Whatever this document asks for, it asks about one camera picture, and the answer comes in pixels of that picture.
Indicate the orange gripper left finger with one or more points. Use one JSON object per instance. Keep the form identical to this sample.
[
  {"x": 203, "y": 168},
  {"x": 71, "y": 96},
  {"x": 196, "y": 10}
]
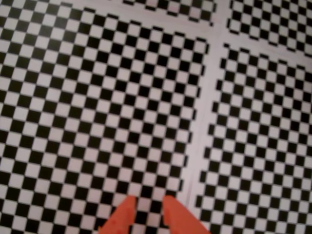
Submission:
[{"x": 122, "y": 219}]

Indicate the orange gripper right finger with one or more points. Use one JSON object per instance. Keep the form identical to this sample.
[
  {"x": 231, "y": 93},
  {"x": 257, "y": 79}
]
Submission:
[{"x": 180, "y": 219}]

